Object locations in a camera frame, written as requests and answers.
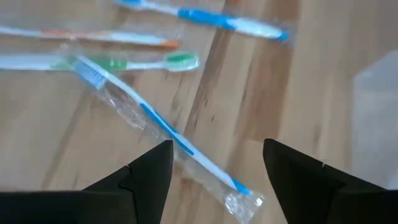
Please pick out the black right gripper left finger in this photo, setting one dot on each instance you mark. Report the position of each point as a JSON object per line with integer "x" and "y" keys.
{"x": 93, "y": 205}

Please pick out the green white toothbrush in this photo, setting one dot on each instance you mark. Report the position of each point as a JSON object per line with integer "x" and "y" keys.
{"x": 177, "y": 59}

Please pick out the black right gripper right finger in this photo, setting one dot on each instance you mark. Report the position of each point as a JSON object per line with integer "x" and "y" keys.
{"x": 326, "y": 199}

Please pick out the blue white toothbrush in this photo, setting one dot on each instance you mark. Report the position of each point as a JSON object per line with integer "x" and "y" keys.
{"x": 205, "y": 17}
{"x": 161, "y": 121}

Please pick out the clear plastic bin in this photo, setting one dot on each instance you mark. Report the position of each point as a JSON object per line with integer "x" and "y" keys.
{"x": 376, "y": 124}

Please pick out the pile of bagged utensils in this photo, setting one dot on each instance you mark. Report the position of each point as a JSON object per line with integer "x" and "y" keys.
{"x": 124, "y": 36}

